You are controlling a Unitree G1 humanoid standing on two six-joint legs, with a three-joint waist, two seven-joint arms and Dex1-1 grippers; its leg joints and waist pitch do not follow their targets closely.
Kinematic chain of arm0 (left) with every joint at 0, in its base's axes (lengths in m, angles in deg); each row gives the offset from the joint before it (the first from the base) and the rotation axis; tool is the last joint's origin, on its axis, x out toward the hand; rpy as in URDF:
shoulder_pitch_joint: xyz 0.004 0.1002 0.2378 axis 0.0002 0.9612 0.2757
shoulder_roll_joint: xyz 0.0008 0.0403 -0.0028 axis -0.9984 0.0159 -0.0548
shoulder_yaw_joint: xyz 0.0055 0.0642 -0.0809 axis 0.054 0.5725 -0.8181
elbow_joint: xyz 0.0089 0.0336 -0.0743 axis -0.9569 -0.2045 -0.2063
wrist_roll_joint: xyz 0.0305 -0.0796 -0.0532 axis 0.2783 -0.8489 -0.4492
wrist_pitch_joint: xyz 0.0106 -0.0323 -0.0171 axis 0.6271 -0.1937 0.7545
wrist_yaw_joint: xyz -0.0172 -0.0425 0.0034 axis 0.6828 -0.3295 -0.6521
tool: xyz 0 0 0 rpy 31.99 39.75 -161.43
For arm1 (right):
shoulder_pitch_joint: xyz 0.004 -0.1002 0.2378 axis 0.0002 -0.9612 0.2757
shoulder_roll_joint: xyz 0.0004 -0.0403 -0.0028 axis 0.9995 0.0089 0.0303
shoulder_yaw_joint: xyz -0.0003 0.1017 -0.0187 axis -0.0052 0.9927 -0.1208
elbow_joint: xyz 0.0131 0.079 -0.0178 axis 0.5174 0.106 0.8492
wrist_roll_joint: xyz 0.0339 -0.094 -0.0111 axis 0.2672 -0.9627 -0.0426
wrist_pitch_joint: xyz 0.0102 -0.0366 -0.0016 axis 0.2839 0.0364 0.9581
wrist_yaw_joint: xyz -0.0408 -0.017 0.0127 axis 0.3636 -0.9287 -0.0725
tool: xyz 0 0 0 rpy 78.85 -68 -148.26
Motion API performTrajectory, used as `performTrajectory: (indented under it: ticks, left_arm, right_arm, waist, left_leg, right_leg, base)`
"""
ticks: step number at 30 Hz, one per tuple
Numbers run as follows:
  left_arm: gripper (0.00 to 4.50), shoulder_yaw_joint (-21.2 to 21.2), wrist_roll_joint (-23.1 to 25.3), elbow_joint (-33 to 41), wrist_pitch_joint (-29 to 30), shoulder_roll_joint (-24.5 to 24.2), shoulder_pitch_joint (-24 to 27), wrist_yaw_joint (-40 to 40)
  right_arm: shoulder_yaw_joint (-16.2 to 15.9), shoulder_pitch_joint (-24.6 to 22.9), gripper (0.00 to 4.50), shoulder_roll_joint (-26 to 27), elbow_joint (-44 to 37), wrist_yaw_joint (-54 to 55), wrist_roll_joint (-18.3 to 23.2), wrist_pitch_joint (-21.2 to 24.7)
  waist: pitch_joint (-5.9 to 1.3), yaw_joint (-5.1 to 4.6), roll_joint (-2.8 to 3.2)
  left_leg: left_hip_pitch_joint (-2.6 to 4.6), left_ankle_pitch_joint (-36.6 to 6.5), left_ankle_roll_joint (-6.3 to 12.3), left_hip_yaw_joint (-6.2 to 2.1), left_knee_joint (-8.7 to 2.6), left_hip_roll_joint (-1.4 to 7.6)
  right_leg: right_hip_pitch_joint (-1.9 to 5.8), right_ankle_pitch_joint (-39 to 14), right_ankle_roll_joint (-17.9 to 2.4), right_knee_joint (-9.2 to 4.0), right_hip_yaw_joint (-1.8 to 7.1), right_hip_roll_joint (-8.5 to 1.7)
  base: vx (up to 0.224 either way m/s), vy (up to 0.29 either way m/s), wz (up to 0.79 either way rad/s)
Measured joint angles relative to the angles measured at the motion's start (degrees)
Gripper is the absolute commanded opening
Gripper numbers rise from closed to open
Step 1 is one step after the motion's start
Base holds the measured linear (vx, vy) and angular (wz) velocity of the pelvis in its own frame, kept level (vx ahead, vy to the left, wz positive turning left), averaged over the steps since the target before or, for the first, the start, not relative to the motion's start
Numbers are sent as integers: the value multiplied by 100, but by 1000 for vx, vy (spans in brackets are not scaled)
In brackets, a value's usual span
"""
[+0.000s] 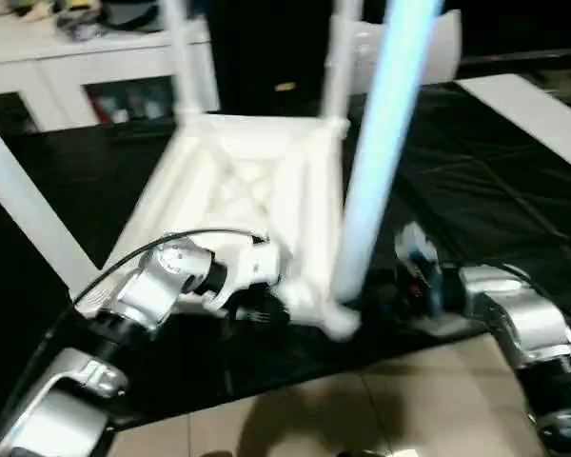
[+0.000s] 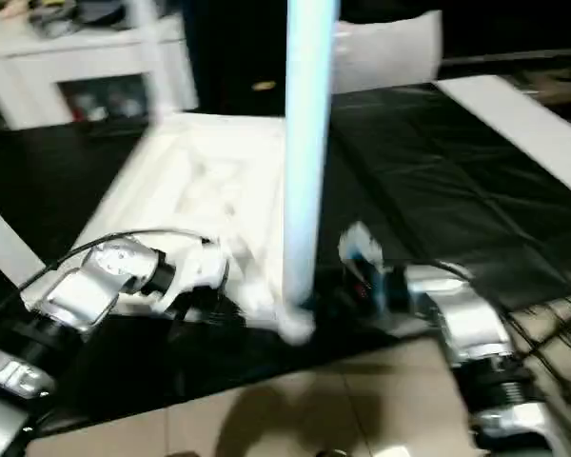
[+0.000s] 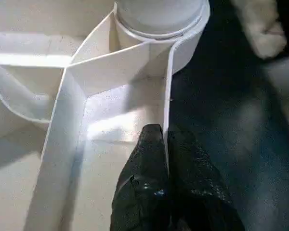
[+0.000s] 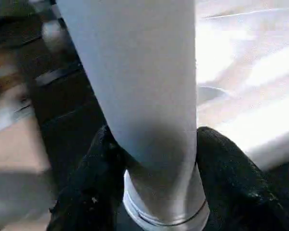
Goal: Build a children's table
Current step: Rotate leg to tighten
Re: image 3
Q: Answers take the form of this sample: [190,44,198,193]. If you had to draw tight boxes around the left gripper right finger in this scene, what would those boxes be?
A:
[167,129,246,231]

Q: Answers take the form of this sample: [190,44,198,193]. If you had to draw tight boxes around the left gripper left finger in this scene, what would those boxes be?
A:
[109,124,171,231]

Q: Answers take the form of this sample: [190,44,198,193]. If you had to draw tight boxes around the white plastic table top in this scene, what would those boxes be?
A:
[0,0,211,231]

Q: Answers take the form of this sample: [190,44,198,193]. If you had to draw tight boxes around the white plastic table leg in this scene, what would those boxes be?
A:
[114,0,209,40]

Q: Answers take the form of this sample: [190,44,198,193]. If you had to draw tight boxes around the black table mat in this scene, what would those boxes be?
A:
[168,0,289,231]

